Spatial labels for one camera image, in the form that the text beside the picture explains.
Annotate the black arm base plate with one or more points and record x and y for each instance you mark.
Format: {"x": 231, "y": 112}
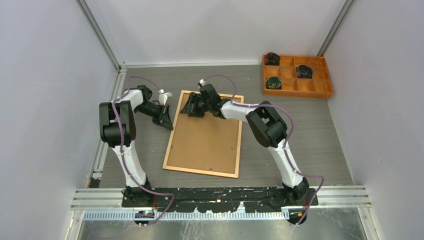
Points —
{"x": 266, "y": 199}

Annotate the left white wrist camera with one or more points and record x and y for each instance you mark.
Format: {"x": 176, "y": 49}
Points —
{"x": 164, "y": 96}

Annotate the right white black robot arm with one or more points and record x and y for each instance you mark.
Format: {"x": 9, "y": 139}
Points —
{"x": 266, "y": 124}

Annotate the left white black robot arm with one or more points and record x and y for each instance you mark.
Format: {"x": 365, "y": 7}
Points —
{"x": 117, "y": 129}

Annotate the orange compartment tray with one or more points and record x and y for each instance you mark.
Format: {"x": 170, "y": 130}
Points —
{"x": 296, "y": 76}

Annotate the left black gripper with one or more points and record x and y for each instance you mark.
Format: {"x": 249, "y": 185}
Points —
{"x": 165, "y": 121}

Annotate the aluminium rail front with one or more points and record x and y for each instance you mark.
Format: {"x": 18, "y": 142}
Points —
{"x": 336, "y": 196}

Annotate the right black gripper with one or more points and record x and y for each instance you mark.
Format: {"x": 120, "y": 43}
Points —
{"x": 194, "y": 98}

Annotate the brown cardboard backing board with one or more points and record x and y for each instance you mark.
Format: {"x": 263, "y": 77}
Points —
{"x": 205, "y": 142}

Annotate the orange wooden picture frame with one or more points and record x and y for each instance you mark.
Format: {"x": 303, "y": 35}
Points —
{"x": 169, "y": 142}

